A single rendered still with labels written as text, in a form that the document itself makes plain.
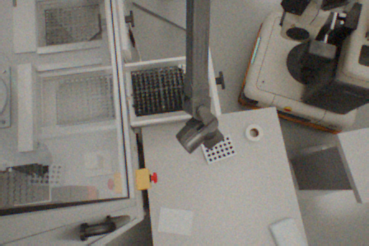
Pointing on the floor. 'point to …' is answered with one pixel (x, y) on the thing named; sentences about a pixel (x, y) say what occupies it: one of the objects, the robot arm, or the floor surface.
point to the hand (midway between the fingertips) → (206, 136)
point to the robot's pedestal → (333, 167)
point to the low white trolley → (222, 183)
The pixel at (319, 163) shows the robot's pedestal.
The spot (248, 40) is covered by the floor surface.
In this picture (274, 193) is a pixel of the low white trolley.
